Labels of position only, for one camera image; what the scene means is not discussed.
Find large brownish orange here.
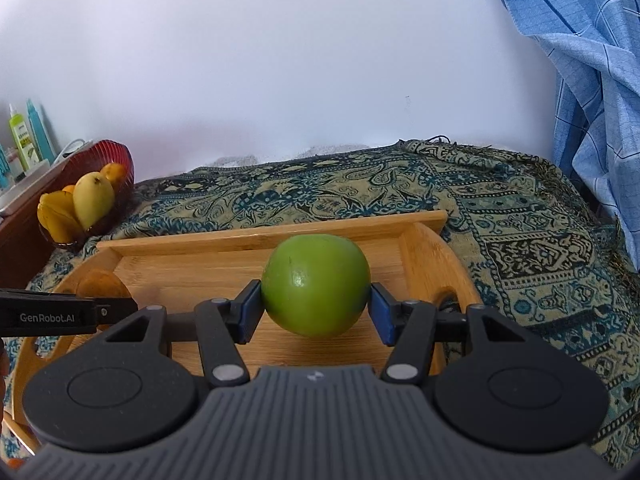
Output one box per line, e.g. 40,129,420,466
75,269,138,334

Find green apple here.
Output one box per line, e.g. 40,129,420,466
262,234,371,338

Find wooden bamboo tray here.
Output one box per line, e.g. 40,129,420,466
10,210,484,456

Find yellow starfruit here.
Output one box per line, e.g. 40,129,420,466
37,191,85,244

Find yellow mango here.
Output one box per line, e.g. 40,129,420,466
73,171,115,231

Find patterned teal beige cloth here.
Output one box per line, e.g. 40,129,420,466
1,141,639,479

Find green lotion bottle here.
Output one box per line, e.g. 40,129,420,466
9,105,40,171

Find orange in bowl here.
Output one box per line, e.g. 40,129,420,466
100,162,128,193

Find red fruit bowl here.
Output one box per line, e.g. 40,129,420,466
37,140,134,252

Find blue plaid cloth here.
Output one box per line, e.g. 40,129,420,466
502,0,639,262

